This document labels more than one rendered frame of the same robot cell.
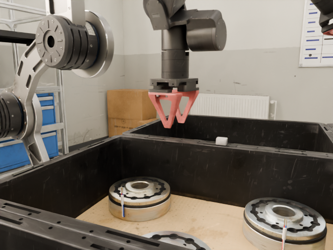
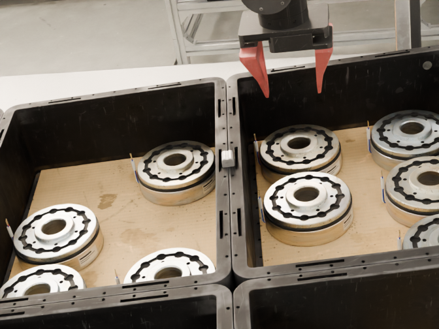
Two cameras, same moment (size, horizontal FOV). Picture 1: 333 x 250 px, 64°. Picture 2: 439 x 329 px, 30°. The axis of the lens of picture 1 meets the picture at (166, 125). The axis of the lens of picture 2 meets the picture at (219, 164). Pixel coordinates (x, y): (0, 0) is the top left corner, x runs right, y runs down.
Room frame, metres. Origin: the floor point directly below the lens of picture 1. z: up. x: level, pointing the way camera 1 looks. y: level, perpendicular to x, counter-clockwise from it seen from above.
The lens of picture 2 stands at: (0.21, -0.81, 1.44)
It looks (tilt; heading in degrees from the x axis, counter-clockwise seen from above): 34 degrees down; 73
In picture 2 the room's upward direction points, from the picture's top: 11 degrees counter-clockwise
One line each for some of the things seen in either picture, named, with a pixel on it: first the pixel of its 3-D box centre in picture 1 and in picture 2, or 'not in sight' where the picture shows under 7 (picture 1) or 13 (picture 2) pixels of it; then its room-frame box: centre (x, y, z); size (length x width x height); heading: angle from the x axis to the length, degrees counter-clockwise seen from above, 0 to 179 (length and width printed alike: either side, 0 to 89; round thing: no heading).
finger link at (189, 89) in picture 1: (178, 102); (304, 57); (0.58, -0.03, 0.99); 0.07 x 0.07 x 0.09; 60
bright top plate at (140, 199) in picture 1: (139, 189); (176, 164); (0.42, 0.04, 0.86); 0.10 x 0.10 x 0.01
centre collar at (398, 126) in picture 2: not in sight; (411, 129); (0.70, -0.07, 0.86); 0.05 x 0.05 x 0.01
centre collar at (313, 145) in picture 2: not in sight; (298, 144); (0.57, -0.02, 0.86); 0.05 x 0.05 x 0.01
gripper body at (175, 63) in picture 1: (175, 69); (281, 4); (0.57, -0.02, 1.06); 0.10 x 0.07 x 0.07; 150
